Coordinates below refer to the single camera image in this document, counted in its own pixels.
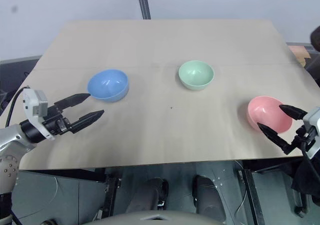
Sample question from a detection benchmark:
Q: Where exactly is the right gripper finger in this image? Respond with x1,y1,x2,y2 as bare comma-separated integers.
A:
278,104,308,121
256,122,295,156

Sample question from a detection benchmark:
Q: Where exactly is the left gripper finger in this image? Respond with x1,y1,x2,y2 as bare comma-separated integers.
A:
67,109,106,135
53,92,91,113

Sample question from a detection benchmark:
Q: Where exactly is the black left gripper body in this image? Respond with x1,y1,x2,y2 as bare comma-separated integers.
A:
41,104,74,137

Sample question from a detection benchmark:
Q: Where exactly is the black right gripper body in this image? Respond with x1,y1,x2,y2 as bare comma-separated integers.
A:
290,125,315,149

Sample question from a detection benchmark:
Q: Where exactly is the red bowl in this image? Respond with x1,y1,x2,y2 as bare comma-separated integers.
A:
247,96,293,134

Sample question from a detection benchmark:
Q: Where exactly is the blue bowl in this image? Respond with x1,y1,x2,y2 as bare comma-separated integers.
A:
86,69,130,103

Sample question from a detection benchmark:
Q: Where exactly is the black table leg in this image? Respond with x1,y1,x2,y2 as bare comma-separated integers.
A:
238,166,266,225
101,174,123,222

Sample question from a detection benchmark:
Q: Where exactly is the black caster wheel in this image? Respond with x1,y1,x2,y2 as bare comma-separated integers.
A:
294,204,308,219

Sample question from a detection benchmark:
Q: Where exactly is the person with dark hair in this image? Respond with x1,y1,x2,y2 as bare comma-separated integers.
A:
303,25,320,87

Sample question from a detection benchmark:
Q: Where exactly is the dark rounded robot leg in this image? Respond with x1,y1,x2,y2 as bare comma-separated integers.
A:
125,176,170,215
193,174,226,216

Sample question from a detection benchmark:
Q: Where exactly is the green bowl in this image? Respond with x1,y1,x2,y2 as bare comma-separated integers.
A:
177,60,215,91

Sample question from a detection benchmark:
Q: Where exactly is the grey robot torso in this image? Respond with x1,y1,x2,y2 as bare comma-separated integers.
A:
109,209,254,225

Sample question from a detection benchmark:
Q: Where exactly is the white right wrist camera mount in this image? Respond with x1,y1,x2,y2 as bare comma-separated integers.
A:
302,106,320,161

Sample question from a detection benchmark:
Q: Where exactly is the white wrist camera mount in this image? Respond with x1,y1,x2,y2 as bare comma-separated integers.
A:
21,88,56,141
302,106,320,161

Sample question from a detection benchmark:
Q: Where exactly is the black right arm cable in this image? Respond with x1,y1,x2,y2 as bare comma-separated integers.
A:
299,133,317,186

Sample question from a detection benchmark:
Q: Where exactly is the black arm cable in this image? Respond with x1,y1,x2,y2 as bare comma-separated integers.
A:
4,85,31,127
299,133,317,186

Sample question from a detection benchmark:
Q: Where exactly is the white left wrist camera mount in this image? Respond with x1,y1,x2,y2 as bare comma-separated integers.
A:
21,88,56,141

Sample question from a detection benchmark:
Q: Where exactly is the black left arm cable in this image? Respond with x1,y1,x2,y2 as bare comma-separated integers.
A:
4,85,31,127

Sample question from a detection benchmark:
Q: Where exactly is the thin white floor cable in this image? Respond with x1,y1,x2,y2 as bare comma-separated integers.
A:
48,176,61,208
235,196,251,219

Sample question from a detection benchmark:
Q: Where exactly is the dark vertical wall post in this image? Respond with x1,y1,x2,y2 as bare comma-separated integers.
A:
135,0,152,20

